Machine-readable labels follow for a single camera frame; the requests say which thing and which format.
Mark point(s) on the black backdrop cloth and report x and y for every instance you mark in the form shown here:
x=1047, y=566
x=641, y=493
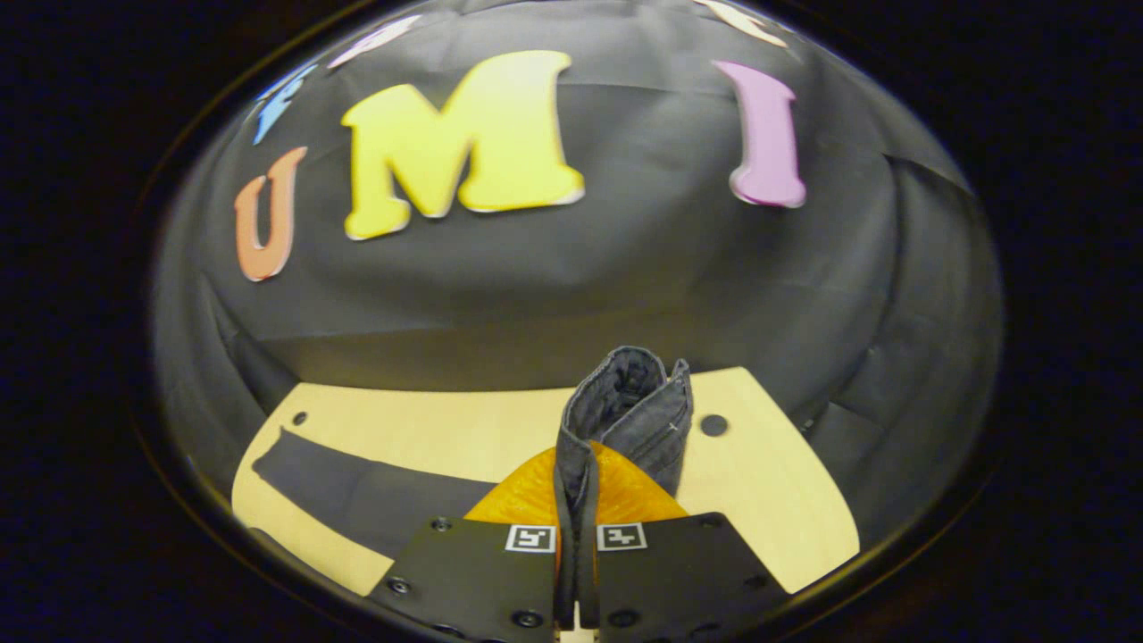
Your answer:
x=625, y=268

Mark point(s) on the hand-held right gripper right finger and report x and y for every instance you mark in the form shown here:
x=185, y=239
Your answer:
x=679, y=572

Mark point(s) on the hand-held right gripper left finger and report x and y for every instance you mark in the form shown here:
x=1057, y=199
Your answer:
x=473, y=572

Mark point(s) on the dark grey jeans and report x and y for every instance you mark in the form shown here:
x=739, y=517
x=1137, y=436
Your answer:
x=625, y=402

